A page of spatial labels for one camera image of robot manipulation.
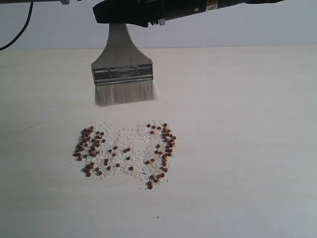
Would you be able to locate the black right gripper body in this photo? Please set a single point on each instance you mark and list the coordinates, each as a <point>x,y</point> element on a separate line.
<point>135,12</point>

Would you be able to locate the white wooden brush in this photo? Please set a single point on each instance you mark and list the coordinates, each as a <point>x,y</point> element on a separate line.
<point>122,74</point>

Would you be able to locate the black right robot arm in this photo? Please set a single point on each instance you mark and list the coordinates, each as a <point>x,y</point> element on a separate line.
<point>175,9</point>

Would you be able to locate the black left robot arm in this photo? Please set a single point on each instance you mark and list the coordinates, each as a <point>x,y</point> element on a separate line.
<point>64,2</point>

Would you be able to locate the brown beans and rice pile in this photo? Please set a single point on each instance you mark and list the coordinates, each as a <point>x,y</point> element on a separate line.
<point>143,152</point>

